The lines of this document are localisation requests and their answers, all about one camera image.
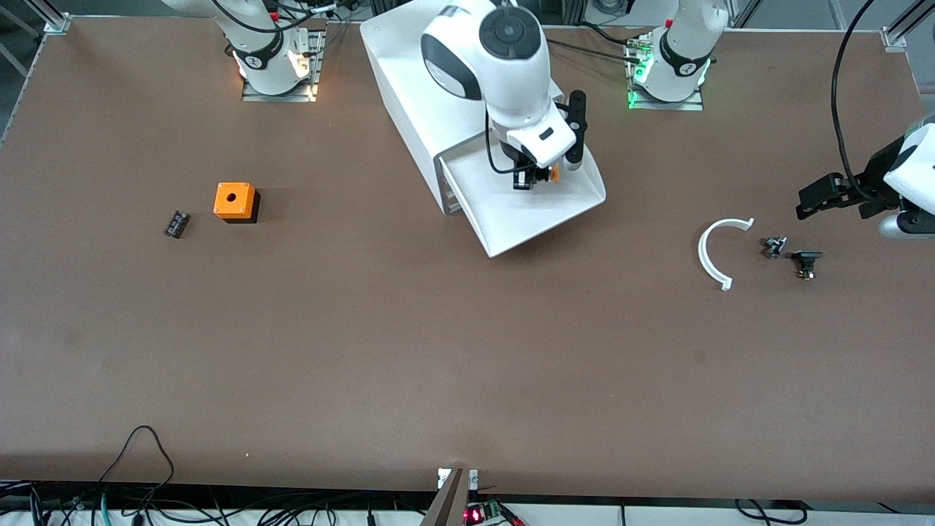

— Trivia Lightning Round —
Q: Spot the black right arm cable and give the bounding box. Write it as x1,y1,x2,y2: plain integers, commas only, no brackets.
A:
484,110,524,177

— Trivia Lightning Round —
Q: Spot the black looped cable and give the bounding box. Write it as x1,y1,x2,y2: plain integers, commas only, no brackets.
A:
98,424,177,489

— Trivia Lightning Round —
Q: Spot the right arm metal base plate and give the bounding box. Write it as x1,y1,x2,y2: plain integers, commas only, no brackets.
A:
240,18,327,104

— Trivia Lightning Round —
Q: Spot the black cable bundle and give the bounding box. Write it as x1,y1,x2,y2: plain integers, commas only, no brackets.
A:
0,479,410,526

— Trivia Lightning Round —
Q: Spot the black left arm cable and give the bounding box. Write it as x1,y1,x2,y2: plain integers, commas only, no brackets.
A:
831,0,878,202

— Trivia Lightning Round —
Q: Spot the white curved plastic piece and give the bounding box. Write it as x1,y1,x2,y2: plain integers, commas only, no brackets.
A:
697,216,756,292

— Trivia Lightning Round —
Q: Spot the orange button enclosure box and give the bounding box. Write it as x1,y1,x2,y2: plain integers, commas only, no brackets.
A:
213,181,262,225

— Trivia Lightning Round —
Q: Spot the circuit board with red light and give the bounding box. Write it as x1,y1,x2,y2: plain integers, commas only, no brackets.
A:
463,499,527,526

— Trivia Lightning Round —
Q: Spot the thin black table cable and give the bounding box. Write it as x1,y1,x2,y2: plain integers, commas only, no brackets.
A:
548,37,638,59

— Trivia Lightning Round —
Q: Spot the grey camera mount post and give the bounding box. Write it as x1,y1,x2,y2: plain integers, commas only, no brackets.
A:
419,468,473,526

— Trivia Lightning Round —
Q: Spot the small black plastic part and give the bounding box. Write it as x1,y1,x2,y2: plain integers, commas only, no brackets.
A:
792,250,825,281

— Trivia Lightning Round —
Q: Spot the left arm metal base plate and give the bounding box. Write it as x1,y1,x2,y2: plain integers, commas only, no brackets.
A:
624,32,706,113

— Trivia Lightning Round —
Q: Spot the aluminium corner profile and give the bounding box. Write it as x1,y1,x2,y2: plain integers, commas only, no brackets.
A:
29,0,75,37
879,0,935,53

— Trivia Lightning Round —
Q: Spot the white drawer with orange button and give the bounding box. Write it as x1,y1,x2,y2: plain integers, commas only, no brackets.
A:
437,110,608,259

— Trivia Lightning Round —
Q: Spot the white drawer cabinet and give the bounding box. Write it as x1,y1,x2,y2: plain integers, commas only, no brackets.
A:
359,0,568,217

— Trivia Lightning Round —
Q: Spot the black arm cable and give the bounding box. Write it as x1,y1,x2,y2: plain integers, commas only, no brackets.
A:
484,110,524,177
831,0,878,202

